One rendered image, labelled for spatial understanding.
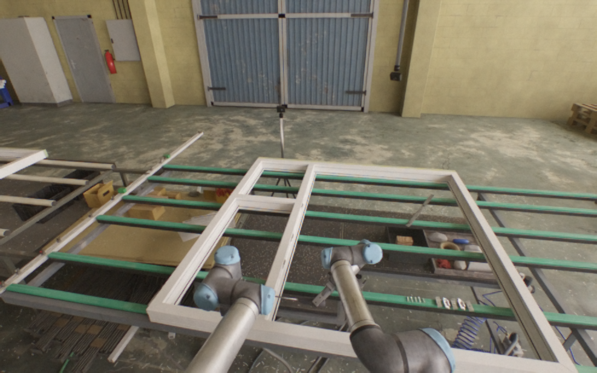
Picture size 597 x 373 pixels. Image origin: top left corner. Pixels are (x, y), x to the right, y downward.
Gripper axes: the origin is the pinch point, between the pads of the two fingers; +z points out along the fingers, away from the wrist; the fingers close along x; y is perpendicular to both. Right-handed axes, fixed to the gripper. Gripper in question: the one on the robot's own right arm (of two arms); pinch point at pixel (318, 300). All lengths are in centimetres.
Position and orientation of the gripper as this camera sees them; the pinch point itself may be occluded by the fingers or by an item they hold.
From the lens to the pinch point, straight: 125.6
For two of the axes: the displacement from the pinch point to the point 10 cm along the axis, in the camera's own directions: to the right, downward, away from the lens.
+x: -1.1, -4.4, -8.9
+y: -7.0, -6.0, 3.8
